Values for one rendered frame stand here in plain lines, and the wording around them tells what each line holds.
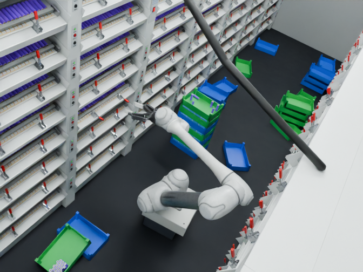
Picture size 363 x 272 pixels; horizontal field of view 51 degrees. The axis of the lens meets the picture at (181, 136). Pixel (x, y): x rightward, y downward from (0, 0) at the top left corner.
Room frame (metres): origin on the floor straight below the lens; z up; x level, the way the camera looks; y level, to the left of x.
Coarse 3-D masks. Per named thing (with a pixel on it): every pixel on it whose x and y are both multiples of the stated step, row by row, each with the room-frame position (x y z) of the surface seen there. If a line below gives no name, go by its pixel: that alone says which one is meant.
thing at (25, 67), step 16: (32, 48) 1.45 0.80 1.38; (48, 48) 1.50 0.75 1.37; (64, 48) 1.54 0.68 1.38; (0, 64) 1.27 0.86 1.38; (16, 64) 1.32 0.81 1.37; (32, 64) 1.38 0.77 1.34; (48, 64) 1.43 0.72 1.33; (0, 80) 1.21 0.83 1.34; (16, 80) 1.26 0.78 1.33; (0, 96) 1.17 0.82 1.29
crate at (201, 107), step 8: (184, 96) 2.53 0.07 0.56; (200, 96) 2.68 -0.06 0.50; (184, 104) 2.51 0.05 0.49; (200, 104) 2.59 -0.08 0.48; (208, 104) 2.62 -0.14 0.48; (216, 104) 2.61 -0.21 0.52; (200, 112) 2.44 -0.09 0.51; (208, 112) 2.51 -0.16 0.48; (216, 112) 2.48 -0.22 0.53; (208, 120) 2.41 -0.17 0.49
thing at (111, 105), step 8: (128, 80) 2.21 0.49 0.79; (128, 88) 2.17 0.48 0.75; (136, 88) 2.18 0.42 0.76; (128, 96) 2.12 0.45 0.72; (104, 104) 1.93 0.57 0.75; (112, 104) 1.96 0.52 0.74; (80, 112) 1.76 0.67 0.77; (96, 112) 1.83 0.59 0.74; (104, 112) 1.87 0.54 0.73; (80, 120) 1.71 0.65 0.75; (88, 120) 1.74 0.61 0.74; (80, 128) 1.66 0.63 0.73
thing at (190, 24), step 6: (198, 0) 2.85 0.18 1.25; (198, 6) 2.87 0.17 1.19; (192, 18) 2.85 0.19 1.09; (186, 24) 2.86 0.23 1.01; (192, 24) 2.85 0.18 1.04; (192, 30) 2.87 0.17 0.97; (192, 36) 2.90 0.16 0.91; (186, 42) 2.85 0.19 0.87; (186, 48) 2.85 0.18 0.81; (186, 54) 2.88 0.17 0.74; (180, 60) 2.85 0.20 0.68; (186, 60) 2.92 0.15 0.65; (180, 66) 2.85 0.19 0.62; (174, 84) 2.85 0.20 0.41; (180, 84) 2.93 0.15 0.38; (174, 96) 2.87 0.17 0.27; (174, 102) 2.90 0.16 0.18
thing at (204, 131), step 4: (180, 116) 2.51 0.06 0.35; (184, 116) 2.50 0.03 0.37; (188, 120) 2.48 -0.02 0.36; (216, 120) 2.57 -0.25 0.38; (192, 124) 2.46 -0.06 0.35; (196, 124) 2.45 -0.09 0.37; (216, 124) 2.58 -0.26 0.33; (196, 128) 2.44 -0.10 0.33; (200, 128) 2.42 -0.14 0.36; (204, 128) 2.41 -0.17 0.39; (208, 128) 2.44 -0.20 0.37; (200, 132) 2.42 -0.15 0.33; (204, 132) 2.40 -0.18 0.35
